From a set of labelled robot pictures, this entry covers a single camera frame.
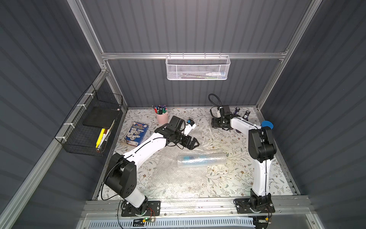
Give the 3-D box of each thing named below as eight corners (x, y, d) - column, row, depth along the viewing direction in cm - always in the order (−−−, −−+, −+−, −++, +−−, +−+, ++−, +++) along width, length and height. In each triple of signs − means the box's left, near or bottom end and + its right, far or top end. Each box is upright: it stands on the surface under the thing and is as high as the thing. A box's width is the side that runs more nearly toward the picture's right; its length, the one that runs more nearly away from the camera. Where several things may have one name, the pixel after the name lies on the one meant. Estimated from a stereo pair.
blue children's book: (125, 144, 101) (123, 141, 98) (135, 124, 112) (134, 122, 109) (139, 146, 99) (138, 144, 97) (148, 126, 110) (148, 124, 108)
